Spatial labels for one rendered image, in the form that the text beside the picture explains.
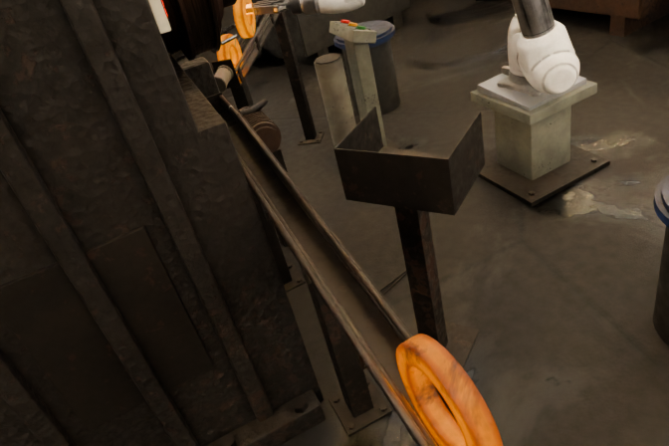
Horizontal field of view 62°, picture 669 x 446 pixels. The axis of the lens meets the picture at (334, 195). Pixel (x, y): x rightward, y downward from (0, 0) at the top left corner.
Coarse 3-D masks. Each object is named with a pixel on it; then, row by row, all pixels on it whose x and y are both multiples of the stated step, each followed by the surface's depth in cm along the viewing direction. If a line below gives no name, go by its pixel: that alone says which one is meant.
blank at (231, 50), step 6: (222, 36) 195; (228, 36) 196; (228, 42) 196; (234, 42) 200; (222, 48) 192; (228, 48) 195; (234, 48) 201; (240, 48) 205; (222, 54) 193; (228, 54) 195; (234, 54) 203; (240, 54) 205; (234, 60) 203; (234, 66) 199; (240, 66) 204
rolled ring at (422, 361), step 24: (408, 360) 71; (432, 360) 65; (456, 360) 65; (408, 384) 76; (432, 384) 77; (456, 384) 63; (432, 408) 76; (456, 408) 62; (480, 408) 62; (432, 432) 76; (456, 432) 73; (480, 432) 62
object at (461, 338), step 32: (480, 128) 122; (352, 160) 120; (384, 160) 115; (416, 160) 111; (448, 160) 107; (480, 160) 124; (352, 192) 125; (384, 192) 120; (416, 192) 116; (448, 192) 112; (416, 224) 131; (416, 256) 138; (416, 288) 145; (416, 320) 152
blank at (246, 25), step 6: (240, 0) 181; (246, 0) 186; (234, 6) 181; (240, 6) 181; (234, 12) 181; (240, 12) 181; (234, 18) 182; (240, 18) 182; (246, 18) 185; (252, 18) 192; (240, 24) 183; (246, 24) 184; (252, 24) 192; (240, 30) 185; (246, 30) 185; (252, 30) 191; (246, 36) 188; (252, 36) 190
